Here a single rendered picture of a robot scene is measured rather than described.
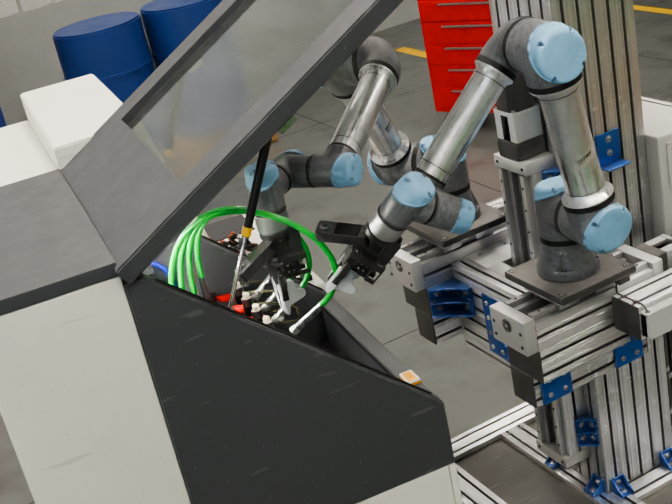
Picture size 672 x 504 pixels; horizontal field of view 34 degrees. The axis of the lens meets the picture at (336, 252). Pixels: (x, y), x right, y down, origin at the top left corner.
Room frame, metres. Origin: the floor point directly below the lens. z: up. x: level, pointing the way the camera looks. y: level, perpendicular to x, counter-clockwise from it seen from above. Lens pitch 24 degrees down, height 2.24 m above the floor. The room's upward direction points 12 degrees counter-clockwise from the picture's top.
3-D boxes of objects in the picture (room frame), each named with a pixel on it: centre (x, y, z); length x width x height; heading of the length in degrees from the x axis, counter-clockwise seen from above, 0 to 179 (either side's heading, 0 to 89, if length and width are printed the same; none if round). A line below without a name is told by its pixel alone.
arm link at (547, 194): (2.35, -0.54, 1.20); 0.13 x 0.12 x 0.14; 18
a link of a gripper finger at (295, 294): (2.28, 0.12, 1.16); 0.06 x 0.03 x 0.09; 107
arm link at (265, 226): (2.30, 0.13, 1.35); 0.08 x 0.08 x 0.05
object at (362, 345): (2.37, -0.04, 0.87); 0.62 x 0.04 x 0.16; 17
